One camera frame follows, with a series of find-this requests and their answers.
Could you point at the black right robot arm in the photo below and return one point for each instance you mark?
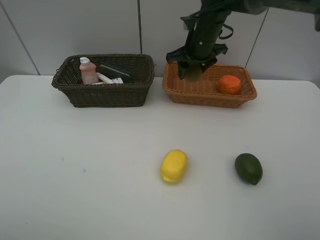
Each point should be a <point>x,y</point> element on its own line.
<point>219,10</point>

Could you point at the brown kiwi fruit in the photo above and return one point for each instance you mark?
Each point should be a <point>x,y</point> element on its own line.
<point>193,74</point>

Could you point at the dark green whiteboard eraser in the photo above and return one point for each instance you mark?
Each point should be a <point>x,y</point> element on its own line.
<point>113,72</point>

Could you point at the white bottle blue cap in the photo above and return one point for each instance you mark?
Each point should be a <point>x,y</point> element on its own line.
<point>104,80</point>

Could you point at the yellow lemon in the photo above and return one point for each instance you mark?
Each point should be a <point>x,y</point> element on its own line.
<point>173,166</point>

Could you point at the orange wicker basket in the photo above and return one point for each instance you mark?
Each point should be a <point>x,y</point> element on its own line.
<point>205,92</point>

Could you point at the dark green avocado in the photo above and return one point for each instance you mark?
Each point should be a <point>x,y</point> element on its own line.
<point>248,168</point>

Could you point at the orange tangerine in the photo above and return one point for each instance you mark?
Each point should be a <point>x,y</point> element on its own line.
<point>229,84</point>

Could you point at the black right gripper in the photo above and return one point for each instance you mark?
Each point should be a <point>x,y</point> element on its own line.
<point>200,47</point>

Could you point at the pink bottle white cap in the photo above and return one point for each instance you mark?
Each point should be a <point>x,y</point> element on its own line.
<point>88,71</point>

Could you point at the dark brown wicker basket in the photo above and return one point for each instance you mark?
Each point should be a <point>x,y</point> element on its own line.
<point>68,79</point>

